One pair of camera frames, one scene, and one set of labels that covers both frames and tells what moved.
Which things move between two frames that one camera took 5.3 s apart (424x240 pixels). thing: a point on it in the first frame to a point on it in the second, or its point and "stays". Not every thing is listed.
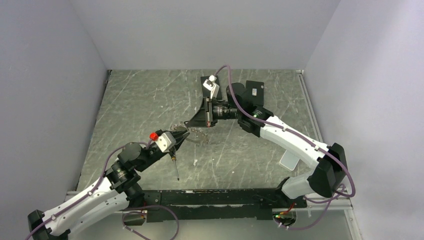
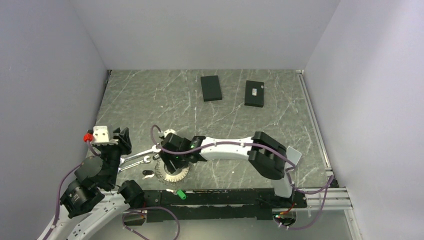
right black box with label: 255,91 stays
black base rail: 171,205 stays
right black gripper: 200,119 to 167,157
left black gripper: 178,137 to 124,142
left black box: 206,93 stays
